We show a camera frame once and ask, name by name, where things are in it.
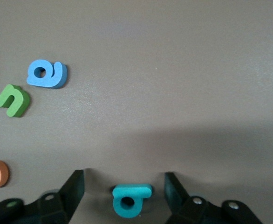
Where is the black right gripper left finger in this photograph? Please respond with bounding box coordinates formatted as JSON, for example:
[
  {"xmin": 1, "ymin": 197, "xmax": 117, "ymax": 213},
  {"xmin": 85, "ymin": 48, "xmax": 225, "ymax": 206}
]
[{"xmin": 0, "ymin": 169, "xmax": 85, "ymax": 224}]

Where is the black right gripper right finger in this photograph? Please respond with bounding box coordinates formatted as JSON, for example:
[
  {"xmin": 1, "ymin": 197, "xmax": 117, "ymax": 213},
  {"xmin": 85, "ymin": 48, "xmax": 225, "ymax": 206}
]
[{"xmin": 164, "ymin": 172, "xmax": 263, "ymax": 224}]

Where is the teal letter b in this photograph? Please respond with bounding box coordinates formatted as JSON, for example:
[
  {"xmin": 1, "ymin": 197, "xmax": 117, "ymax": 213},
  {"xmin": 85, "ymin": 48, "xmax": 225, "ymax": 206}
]
[{"xmin": 112, "ymin": 183, "xmax": 153, "ymax": 219}]

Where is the green letter n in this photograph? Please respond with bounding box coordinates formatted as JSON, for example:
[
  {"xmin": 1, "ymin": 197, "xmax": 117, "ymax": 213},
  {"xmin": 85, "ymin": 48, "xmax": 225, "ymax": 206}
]
[{"xmin": 0, "ymin": 84, "xmax": 31, "ymax": 118}]

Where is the blue letter a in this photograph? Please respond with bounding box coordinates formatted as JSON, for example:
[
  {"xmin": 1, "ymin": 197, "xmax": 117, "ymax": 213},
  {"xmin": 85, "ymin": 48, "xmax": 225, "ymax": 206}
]
[{"xmin": 26, "ymin": 59, "xmax": 68, "ymax": 89}]

